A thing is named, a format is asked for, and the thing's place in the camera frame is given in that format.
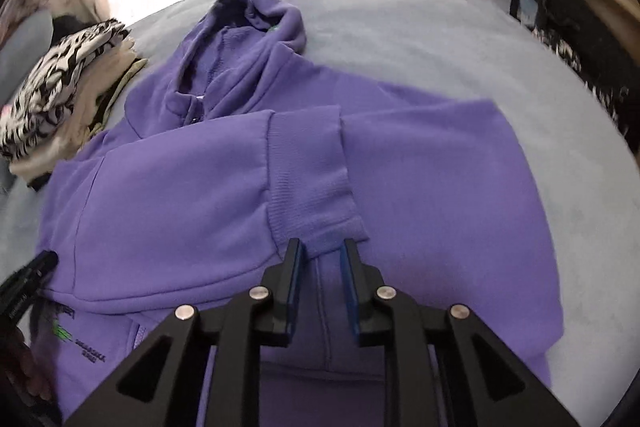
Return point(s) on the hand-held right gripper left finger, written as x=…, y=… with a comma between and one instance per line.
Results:
x=295, y=277

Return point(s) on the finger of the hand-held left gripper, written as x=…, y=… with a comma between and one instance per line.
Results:
x=30, y=279

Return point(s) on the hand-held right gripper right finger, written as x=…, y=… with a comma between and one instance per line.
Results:
x=350, y=287

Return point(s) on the purple zip hoodie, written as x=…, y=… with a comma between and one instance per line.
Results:
x=200, y=187

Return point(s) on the stack of folded clothes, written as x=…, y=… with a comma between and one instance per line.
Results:
x=55, y=77
x=90, y=107

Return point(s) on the person's left hand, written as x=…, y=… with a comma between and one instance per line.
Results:
x=15, y=362

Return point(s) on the pale green folded garment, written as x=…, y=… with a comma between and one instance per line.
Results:
x=127, y=74

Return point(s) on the grey-blue folded duvet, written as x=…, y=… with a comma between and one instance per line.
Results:
x=20, y=52

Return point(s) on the dark cloth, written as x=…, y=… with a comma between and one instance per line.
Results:
x=67, y=26

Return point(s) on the grey-blue bed blanket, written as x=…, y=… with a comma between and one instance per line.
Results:
x=425, y=32

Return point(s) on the black and white patterned cloth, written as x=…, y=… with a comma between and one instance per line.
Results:
x=570, y=57

